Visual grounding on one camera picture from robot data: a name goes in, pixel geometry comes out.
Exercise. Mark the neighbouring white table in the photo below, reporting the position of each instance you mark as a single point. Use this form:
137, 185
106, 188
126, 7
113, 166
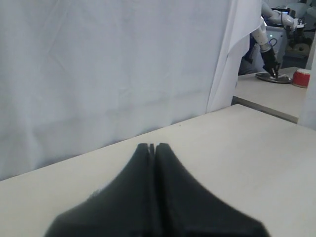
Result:
284, 101

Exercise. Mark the background lab equipment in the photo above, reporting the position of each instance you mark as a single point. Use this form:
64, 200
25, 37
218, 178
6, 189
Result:
293, 19

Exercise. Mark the white curtain backdrop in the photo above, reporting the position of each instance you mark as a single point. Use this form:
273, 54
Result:
78, 75

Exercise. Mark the black background gripper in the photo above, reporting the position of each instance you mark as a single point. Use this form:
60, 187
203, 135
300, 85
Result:
271, 65

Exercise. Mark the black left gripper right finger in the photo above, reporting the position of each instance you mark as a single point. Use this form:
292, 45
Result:
188, 209

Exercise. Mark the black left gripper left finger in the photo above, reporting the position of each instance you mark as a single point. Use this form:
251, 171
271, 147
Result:
124, 208

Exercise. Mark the metal plate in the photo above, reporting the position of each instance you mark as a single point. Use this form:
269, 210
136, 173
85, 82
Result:
281, 79

